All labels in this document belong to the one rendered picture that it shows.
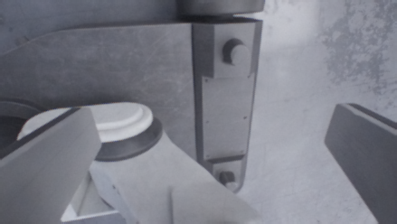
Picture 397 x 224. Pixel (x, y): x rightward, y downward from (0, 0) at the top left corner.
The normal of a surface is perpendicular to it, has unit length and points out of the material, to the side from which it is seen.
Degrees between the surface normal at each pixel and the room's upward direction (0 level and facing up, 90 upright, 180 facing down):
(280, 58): 0
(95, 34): 0
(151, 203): 90
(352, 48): 0
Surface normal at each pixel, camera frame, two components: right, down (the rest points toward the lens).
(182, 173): -0.03, -0.88
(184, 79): 0.18, 0.47
